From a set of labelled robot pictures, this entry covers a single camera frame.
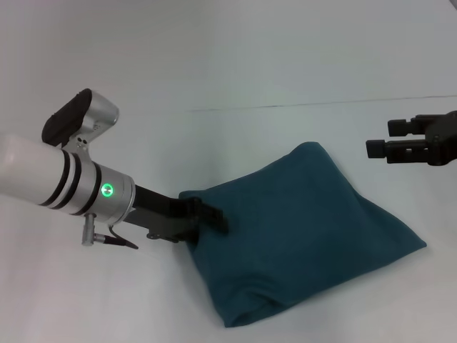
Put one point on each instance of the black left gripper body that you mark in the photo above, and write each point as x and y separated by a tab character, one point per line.
160	216

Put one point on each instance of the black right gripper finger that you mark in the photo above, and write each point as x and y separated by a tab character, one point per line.
407	126
396	150

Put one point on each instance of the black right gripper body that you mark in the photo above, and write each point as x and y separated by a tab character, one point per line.
444	137

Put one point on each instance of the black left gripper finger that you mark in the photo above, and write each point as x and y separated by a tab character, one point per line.
214	216

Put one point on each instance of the teal blue shirt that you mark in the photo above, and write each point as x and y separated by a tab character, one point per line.
292	221

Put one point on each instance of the metal left wrist connector plug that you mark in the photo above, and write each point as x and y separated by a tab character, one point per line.
91	232

